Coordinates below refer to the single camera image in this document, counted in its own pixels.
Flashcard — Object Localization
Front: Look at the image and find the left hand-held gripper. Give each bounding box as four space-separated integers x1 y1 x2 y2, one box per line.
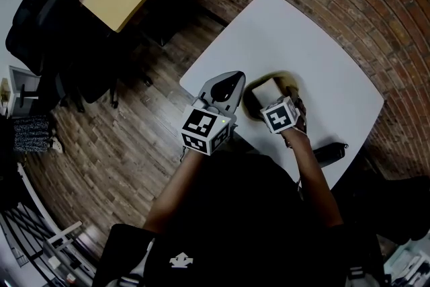
181 70 247 157

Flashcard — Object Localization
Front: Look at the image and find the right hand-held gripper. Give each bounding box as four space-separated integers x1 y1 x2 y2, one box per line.
261 85 302 135

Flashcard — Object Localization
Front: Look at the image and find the tan round basket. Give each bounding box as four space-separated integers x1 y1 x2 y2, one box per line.
242 69 304 122

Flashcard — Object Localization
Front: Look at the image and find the person's right forearm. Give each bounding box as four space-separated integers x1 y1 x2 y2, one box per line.
284 129 344 230

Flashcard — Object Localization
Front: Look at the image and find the person's left forearm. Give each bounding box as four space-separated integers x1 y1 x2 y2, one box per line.
143 149 206 235

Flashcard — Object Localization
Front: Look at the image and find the person's right hand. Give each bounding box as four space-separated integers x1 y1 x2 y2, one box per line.
296 98 308 132

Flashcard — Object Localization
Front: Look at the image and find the white table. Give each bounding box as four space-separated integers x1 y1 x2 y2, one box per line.
179 0 385 194

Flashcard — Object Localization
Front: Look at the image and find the black pouch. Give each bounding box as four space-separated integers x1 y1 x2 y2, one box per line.
312 142 349 166

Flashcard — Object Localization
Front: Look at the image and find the person's black clothing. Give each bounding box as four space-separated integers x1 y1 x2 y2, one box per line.
93 153 386 287

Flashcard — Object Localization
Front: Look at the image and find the white cabinet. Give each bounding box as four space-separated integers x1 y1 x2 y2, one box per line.
7 65 42 117

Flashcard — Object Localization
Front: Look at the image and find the white metal rack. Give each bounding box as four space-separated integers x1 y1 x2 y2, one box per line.
0 161 99 287

